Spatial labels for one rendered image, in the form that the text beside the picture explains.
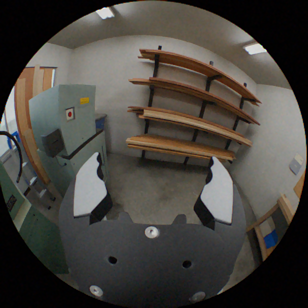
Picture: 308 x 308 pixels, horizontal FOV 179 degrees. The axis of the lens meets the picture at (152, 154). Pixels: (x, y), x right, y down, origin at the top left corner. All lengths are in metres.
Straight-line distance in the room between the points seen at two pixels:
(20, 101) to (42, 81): 0.58
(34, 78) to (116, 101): 1.80
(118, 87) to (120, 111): 0.49
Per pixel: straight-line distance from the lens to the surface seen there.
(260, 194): 2.65
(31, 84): 2.28
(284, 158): 2.49
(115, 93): 2.03
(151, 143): 1.57
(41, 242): 1.05
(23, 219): 0.88
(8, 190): 0.89
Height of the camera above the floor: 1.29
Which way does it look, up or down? 32 degrees down
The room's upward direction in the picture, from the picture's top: 10 degrees clockwise
